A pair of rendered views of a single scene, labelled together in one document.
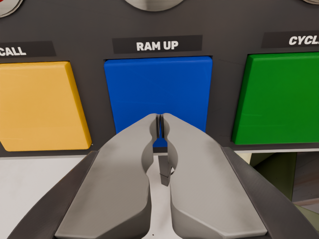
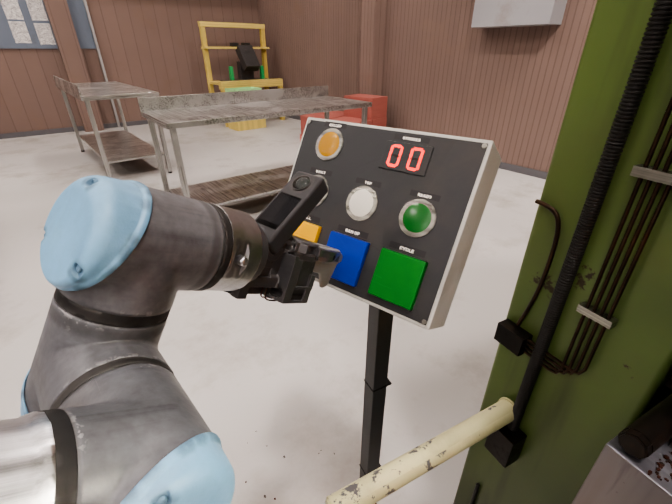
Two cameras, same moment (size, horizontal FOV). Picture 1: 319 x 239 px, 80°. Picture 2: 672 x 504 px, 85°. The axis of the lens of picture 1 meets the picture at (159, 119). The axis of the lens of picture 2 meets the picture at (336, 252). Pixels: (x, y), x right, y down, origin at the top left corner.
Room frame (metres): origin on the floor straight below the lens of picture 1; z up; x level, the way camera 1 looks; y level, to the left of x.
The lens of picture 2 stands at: (-0.35, -0.29, 1.31)
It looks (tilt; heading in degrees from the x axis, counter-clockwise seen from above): 29 degrees down; 35
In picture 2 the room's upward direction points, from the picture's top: straight up
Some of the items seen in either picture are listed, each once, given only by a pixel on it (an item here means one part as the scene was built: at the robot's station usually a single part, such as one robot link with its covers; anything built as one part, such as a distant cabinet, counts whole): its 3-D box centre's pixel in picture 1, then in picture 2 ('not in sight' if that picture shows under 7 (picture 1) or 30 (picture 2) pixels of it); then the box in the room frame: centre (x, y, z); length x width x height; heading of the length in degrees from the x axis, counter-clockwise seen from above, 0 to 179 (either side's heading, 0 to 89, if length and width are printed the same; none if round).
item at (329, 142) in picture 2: not in sight; (329, 144); (0.18, 0.10, 1.16); 0.05 x 0.03 x 0.04; 63
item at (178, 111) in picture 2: not in sight; (269, 151); (2.07, 2.16, 0.49); 1.86 x 0.71 x 0.98; 163
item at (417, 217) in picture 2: not in sight; (417, 218); (0.13, -0.10, 1.09); 0.05 x 0.03 x 0.04; 63
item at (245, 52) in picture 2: not in sight; (250, 75); (5.09, 5.56, 0.88); 1.38 x 1.21 x 1.76; 163
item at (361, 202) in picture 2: not in sight; (361, 203); (0.13, 0.00, 1.09); 0.05 x 0.03 x 0.04; 63
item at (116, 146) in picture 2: not in sight; (111, 121); (1.99, 4.87, 0.50); 2.01 x 0.74 x 1.01; 75
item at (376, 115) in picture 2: not in sight; (343, 120); (4.53, 3.01, 0.36); 1.27 x 0.98 x 0.71; 73
